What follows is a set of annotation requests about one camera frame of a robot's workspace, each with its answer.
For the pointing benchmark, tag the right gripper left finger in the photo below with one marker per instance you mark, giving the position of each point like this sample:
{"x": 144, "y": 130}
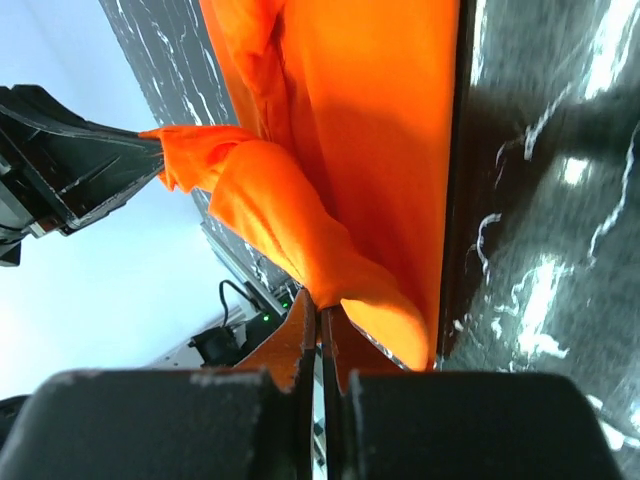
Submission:
{"x": 253, "y": 421}

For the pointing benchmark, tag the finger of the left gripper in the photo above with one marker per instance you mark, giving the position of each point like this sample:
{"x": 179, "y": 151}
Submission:
{"x": 104, "y": 168}

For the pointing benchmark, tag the orange t shirt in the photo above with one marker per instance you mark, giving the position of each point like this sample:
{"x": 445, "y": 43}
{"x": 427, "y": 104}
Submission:
{"x": 337, "y": 168}

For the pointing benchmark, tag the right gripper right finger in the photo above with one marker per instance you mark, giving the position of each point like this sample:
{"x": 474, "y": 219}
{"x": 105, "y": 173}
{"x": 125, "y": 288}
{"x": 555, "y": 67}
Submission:
{"x": 386, "y": 423}

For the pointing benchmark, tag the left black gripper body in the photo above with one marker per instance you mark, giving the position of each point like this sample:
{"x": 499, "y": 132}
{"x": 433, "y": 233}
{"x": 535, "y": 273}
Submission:
{"x": 32, "y": 167}

